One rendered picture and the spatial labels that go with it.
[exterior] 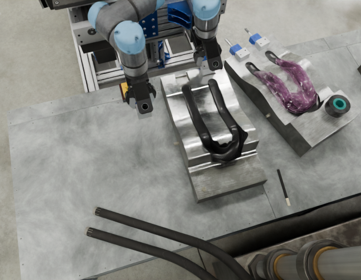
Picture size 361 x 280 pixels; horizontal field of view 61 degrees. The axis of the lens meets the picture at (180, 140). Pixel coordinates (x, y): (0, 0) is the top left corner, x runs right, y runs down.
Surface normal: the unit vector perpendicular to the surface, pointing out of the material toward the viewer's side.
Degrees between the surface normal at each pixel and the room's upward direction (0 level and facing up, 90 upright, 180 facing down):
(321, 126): 0
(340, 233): 0
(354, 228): 0
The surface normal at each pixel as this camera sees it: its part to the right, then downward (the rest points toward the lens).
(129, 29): 0.03, -0.39
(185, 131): -0.11, -0.77
